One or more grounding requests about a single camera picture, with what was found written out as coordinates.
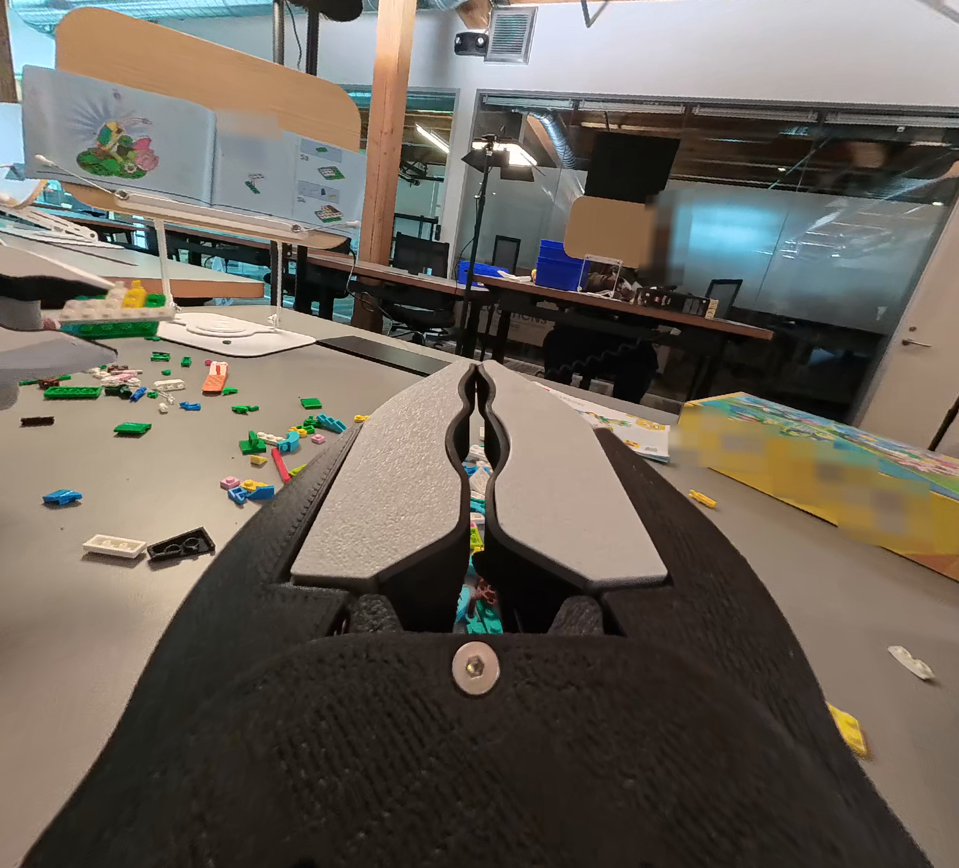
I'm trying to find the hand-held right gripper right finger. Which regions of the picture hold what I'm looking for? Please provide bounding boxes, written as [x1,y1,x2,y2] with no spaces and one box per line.
[477,357,669,592]

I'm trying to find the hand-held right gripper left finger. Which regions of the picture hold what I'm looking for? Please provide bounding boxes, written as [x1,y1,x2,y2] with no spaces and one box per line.
[289,360,480,588]

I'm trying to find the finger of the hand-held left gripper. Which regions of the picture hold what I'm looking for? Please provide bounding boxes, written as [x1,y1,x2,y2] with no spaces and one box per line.
[0,246,115,309]
[0,327,119,411]

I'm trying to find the green white toy brick assembly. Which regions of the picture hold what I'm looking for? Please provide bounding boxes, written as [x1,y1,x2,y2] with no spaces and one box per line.
[58,280,178,342]

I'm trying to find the grey desk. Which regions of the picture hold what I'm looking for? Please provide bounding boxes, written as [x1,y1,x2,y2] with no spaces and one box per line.
[0,302,959,868]

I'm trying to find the scattered small toy bricks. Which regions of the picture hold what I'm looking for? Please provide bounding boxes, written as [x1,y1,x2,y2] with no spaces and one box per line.
[18,350,518,635]

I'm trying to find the pale folding stand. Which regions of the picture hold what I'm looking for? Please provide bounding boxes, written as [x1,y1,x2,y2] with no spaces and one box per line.
[0,177,100,245]

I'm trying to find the flat instruction booklet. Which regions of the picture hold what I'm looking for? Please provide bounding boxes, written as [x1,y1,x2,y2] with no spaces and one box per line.
[535,381,672,465]

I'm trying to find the grey wood-edged table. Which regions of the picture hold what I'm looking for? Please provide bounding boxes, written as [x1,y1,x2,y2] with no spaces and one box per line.
[0,227,268,302]

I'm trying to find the open instruction booklet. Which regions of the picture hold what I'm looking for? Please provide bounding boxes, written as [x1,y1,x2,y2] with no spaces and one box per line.
[21,65,369,229]

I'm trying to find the black plate brick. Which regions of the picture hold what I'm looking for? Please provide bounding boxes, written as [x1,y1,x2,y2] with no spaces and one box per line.
[146,526,217,562]

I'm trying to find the white plate brick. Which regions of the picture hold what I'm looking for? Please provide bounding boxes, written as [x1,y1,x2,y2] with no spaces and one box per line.
[81,532,148,560]

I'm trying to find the long brown table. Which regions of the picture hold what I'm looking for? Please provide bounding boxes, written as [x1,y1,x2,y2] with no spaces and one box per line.
[300,250,775,406]

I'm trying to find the black device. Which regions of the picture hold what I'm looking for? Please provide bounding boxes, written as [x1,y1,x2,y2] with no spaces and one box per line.
[635,287,713,319]

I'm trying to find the large blue storage bin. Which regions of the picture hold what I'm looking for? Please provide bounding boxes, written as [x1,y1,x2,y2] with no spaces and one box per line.
[536,238,590,289]

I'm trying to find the colourful toy brick box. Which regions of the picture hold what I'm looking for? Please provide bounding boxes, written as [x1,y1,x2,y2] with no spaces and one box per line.
[678,392,959,582]

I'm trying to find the black studio light stand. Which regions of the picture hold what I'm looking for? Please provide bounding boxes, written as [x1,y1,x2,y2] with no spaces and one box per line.
[459,132,537,361]

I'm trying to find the yellow plate brick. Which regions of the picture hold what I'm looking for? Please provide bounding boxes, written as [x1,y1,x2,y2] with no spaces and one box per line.
[826,702,872,759]

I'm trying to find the wooden pillar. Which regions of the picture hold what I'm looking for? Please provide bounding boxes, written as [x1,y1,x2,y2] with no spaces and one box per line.
[357,0,429,331]

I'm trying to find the clear toy piece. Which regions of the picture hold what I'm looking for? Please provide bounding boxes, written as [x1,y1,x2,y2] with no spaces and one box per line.
[887,645,935,682]

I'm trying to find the black tripod leg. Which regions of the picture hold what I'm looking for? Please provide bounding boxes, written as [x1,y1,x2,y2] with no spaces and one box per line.
[928,395,959,451]

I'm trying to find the white door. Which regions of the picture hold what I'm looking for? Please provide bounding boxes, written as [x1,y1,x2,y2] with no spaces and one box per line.
[853,205,959,451]

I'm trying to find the black desk cable strip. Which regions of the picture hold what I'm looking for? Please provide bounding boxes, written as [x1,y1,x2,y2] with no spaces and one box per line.
[316,334,455,374]

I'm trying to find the black wall screen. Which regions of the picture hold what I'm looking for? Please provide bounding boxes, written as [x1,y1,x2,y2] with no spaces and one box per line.
[583,131,682,204]

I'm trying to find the grey wall vent grille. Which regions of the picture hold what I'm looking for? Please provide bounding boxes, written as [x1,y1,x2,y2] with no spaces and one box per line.
[484,5,539,66]

